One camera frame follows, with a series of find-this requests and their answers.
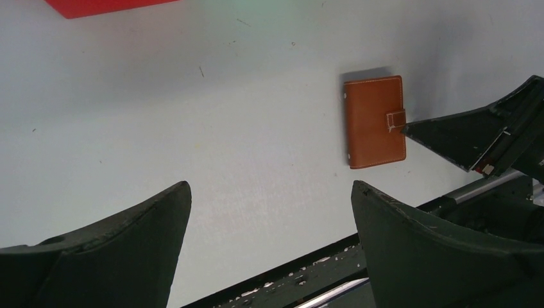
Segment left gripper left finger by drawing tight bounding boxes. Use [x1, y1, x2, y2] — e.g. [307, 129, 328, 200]
[1, 181, 192, 307]

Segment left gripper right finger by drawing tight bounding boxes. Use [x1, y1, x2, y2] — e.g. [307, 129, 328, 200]
[351, 180, 543, 307]

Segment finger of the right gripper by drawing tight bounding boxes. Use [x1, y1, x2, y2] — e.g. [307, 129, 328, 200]
[402, 75, 543, 173]

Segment brown leather card holder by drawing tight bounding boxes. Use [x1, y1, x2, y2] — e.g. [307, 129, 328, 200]
[343, 75, 406, 169]

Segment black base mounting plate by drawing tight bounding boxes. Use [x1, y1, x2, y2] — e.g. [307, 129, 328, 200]
[192, 170, 533, 307]

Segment red plastic bin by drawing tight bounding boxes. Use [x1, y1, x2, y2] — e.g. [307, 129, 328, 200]
[46, 0, 174, 19]

